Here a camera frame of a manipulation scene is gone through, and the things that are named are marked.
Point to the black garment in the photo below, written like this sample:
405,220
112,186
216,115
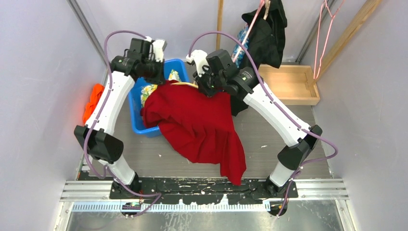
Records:
266,40

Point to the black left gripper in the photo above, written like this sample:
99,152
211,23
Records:
159,79

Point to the wooden rack post right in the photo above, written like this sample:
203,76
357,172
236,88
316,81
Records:
322,64

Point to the lemon print skirt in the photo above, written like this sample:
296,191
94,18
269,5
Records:
147,90

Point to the wooden rack base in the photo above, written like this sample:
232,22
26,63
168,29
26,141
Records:
291,84

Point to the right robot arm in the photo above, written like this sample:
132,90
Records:
299,136

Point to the blue plastic bin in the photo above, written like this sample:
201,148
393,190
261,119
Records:
134,98

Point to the pink plastic hanger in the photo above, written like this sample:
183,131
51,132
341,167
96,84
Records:
243,35

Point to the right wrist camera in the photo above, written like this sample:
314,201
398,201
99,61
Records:
198,58

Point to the wooden rack post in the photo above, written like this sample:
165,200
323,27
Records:
219,22
322,64

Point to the orange cloth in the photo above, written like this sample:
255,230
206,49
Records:
94,98

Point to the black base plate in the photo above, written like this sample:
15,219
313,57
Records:
204,191

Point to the aluminium frame rail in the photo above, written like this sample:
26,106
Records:
87,27

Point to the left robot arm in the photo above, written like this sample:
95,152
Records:
144,58

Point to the wooden rack post left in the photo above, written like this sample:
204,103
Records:
219,22

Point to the red pleated skirt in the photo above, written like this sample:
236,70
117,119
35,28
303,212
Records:
198,127

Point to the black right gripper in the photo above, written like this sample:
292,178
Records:
203,87

